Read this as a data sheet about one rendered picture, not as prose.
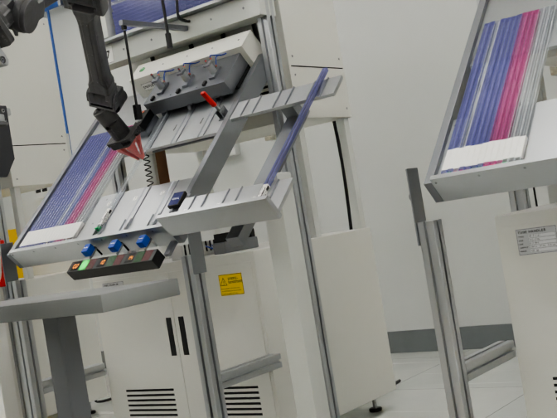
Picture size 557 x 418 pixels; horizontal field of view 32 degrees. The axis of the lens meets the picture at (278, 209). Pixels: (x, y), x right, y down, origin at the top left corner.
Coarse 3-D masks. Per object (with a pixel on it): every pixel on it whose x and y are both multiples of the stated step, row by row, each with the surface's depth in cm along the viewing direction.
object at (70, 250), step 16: (160, 224) 252; (80, 240) 270; (96, 240) 267; (128, 240) 261; (160, 240) 256; (176, 240) 254; (16, 256) 290; (32, 256) 287; (48, 256) 284; (64, 256) 280; (80, 256) 277
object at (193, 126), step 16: (128, 96) 329; (128, 112) 320; (176, 112) 299; (192, 112) 293; (208, 112) 287; (96, 128) 325; (176, 128) 292; (192, 128) 286; (208, 128) 280; (144, 144) 296; (160, 144) 290; (176, 144) 286
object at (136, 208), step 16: (128, 192) 279; (144, 192) 274; (160, 192) 269; (96, 208) 284; (128, 208) 272; (144, 208) 267; (160, 208) 262; (96, 224) 277; (112, 224) 271; (128, 224) 265; (144, 224) 261
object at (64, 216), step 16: (96, 144) 313; (80, 160) 311; (96, 160) 304; (112, 160) 298; (80, 176) 303; (96, 176) 296; (112, 176) 292; (64, 192) 301; (80, 192) 294; (96, 192) 288; (48, 208) 299; (64, 208) 293; (80, 208) 287; (48, 224) 291; (64, 224) 286; (80, 224) 280; (32, 240) 290; (48, 240) 284; (64, 240) 278
